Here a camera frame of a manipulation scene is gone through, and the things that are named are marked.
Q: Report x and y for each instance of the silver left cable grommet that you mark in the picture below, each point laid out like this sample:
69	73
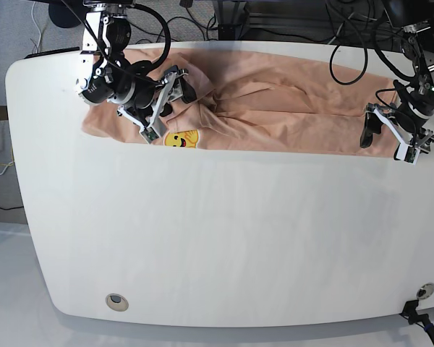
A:
117	302

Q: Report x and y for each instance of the silver cable grommet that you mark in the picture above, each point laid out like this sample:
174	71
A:
425	291
117	302

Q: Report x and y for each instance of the peach pink T-shirt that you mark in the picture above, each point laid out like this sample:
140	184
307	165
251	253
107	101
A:
267	102

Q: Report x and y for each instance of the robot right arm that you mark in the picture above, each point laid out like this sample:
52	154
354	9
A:
107	75

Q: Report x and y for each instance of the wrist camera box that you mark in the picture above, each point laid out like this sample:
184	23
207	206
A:
406	153
153	133

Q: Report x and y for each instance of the robot left gripper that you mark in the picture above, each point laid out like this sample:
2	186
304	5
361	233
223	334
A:
405	125

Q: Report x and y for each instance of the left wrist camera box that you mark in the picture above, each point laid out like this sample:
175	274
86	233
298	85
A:
406	153

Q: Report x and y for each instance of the black round stand base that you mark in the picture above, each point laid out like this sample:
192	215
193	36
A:
62	17

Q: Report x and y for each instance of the robot right gripper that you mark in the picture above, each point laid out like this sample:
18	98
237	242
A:
145	105

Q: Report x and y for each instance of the silver right cable grommet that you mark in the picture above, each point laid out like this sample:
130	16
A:
425	291

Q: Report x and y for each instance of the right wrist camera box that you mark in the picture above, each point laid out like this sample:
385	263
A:
153	133

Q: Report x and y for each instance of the black metal frame post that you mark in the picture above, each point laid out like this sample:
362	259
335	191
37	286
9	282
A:
231	17

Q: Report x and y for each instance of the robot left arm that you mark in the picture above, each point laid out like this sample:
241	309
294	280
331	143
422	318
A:
416	91

